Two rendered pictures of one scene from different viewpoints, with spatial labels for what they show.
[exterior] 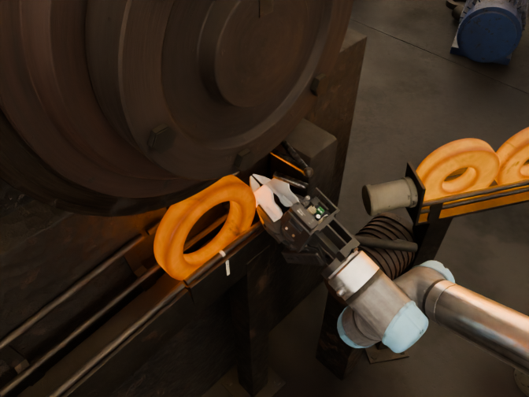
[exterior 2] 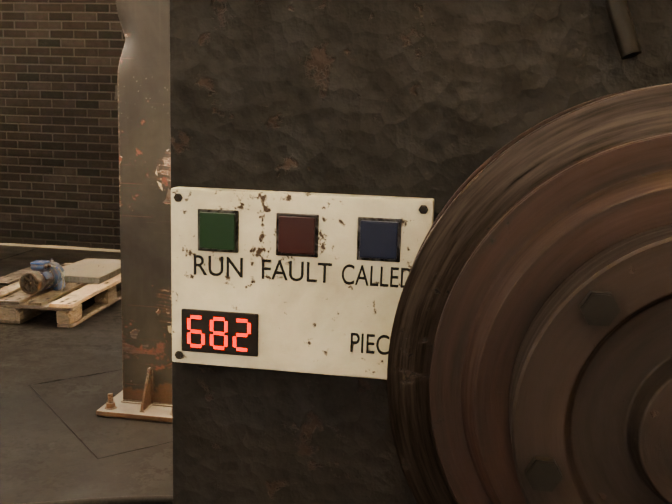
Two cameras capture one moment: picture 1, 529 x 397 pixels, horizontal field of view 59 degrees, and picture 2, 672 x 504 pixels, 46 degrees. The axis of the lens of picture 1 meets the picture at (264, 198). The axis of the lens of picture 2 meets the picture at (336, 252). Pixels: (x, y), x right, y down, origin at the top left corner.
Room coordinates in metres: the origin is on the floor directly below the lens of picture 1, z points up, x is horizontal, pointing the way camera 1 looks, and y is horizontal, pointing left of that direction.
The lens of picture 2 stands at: (-0.12, -0.25, 1.32)
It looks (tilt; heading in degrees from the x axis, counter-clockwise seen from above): 10 degrees down; 55
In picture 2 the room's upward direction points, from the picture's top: 2 degrees clockwise
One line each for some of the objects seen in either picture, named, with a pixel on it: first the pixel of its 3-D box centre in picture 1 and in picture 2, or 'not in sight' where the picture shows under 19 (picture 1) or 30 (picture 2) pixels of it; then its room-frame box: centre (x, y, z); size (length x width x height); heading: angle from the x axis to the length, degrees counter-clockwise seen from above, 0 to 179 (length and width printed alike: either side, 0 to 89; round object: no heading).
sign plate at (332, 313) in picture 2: not in sight; (298, 283); (0.30, 0.40, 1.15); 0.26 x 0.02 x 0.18; 135
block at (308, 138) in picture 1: (299, 181); not in sight; (0.64, -0.07, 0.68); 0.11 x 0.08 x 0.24; 45
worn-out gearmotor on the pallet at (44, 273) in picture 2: not in sight; (51, 274); (1.26, 4.79, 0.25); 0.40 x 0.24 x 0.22; 45
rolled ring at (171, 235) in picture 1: (207, 228); not in sight; (0.46, 0.09, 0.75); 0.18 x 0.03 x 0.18; 135
